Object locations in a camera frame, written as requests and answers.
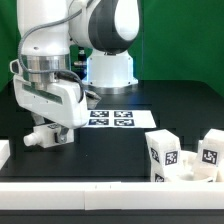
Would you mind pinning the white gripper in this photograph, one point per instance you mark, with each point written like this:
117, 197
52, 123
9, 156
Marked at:
60, 103

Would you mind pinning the white round stool seat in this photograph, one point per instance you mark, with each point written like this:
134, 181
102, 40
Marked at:
183, 171

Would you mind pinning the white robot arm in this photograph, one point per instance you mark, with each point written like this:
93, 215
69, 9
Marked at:
66, 48

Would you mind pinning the white marker sheet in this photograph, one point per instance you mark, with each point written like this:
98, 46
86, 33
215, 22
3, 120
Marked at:
120, 119

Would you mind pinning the white left fence bar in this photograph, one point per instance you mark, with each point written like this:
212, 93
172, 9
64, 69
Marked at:
4, 152

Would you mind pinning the white fence bar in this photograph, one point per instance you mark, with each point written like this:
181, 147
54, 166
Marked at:
110, 196
4, 152

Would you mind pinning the white front fence bar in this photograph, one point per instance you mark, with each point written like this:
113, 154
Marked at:
110, 196

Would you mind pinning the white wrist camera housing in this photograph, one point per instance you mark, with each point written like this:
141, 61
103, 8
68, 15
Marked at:
15, 67

